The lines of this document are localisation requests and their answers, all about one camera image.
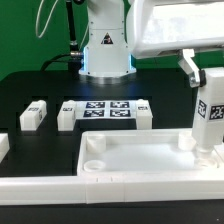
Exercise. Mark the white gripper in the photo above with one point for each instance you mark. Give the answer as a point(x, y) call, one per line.
point(162, 27)

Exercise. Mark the white desk tabletop tray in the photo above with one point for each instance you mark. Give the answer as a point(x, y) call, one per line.
point(143, 151)

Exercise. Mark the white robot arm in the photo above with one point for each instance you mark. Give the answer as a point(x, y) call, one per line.
point(107, 52)

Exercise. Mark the fiducial marker sheet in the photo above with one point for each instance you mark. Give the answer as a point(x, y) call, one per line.
point(107, 109)

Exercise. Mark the white left fence piece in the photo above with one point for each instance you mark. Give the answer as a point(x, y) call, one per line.
point(4, 145)

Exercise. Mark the black cable post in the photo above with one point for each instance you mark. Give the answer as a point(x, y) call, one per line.
point(74, 62)

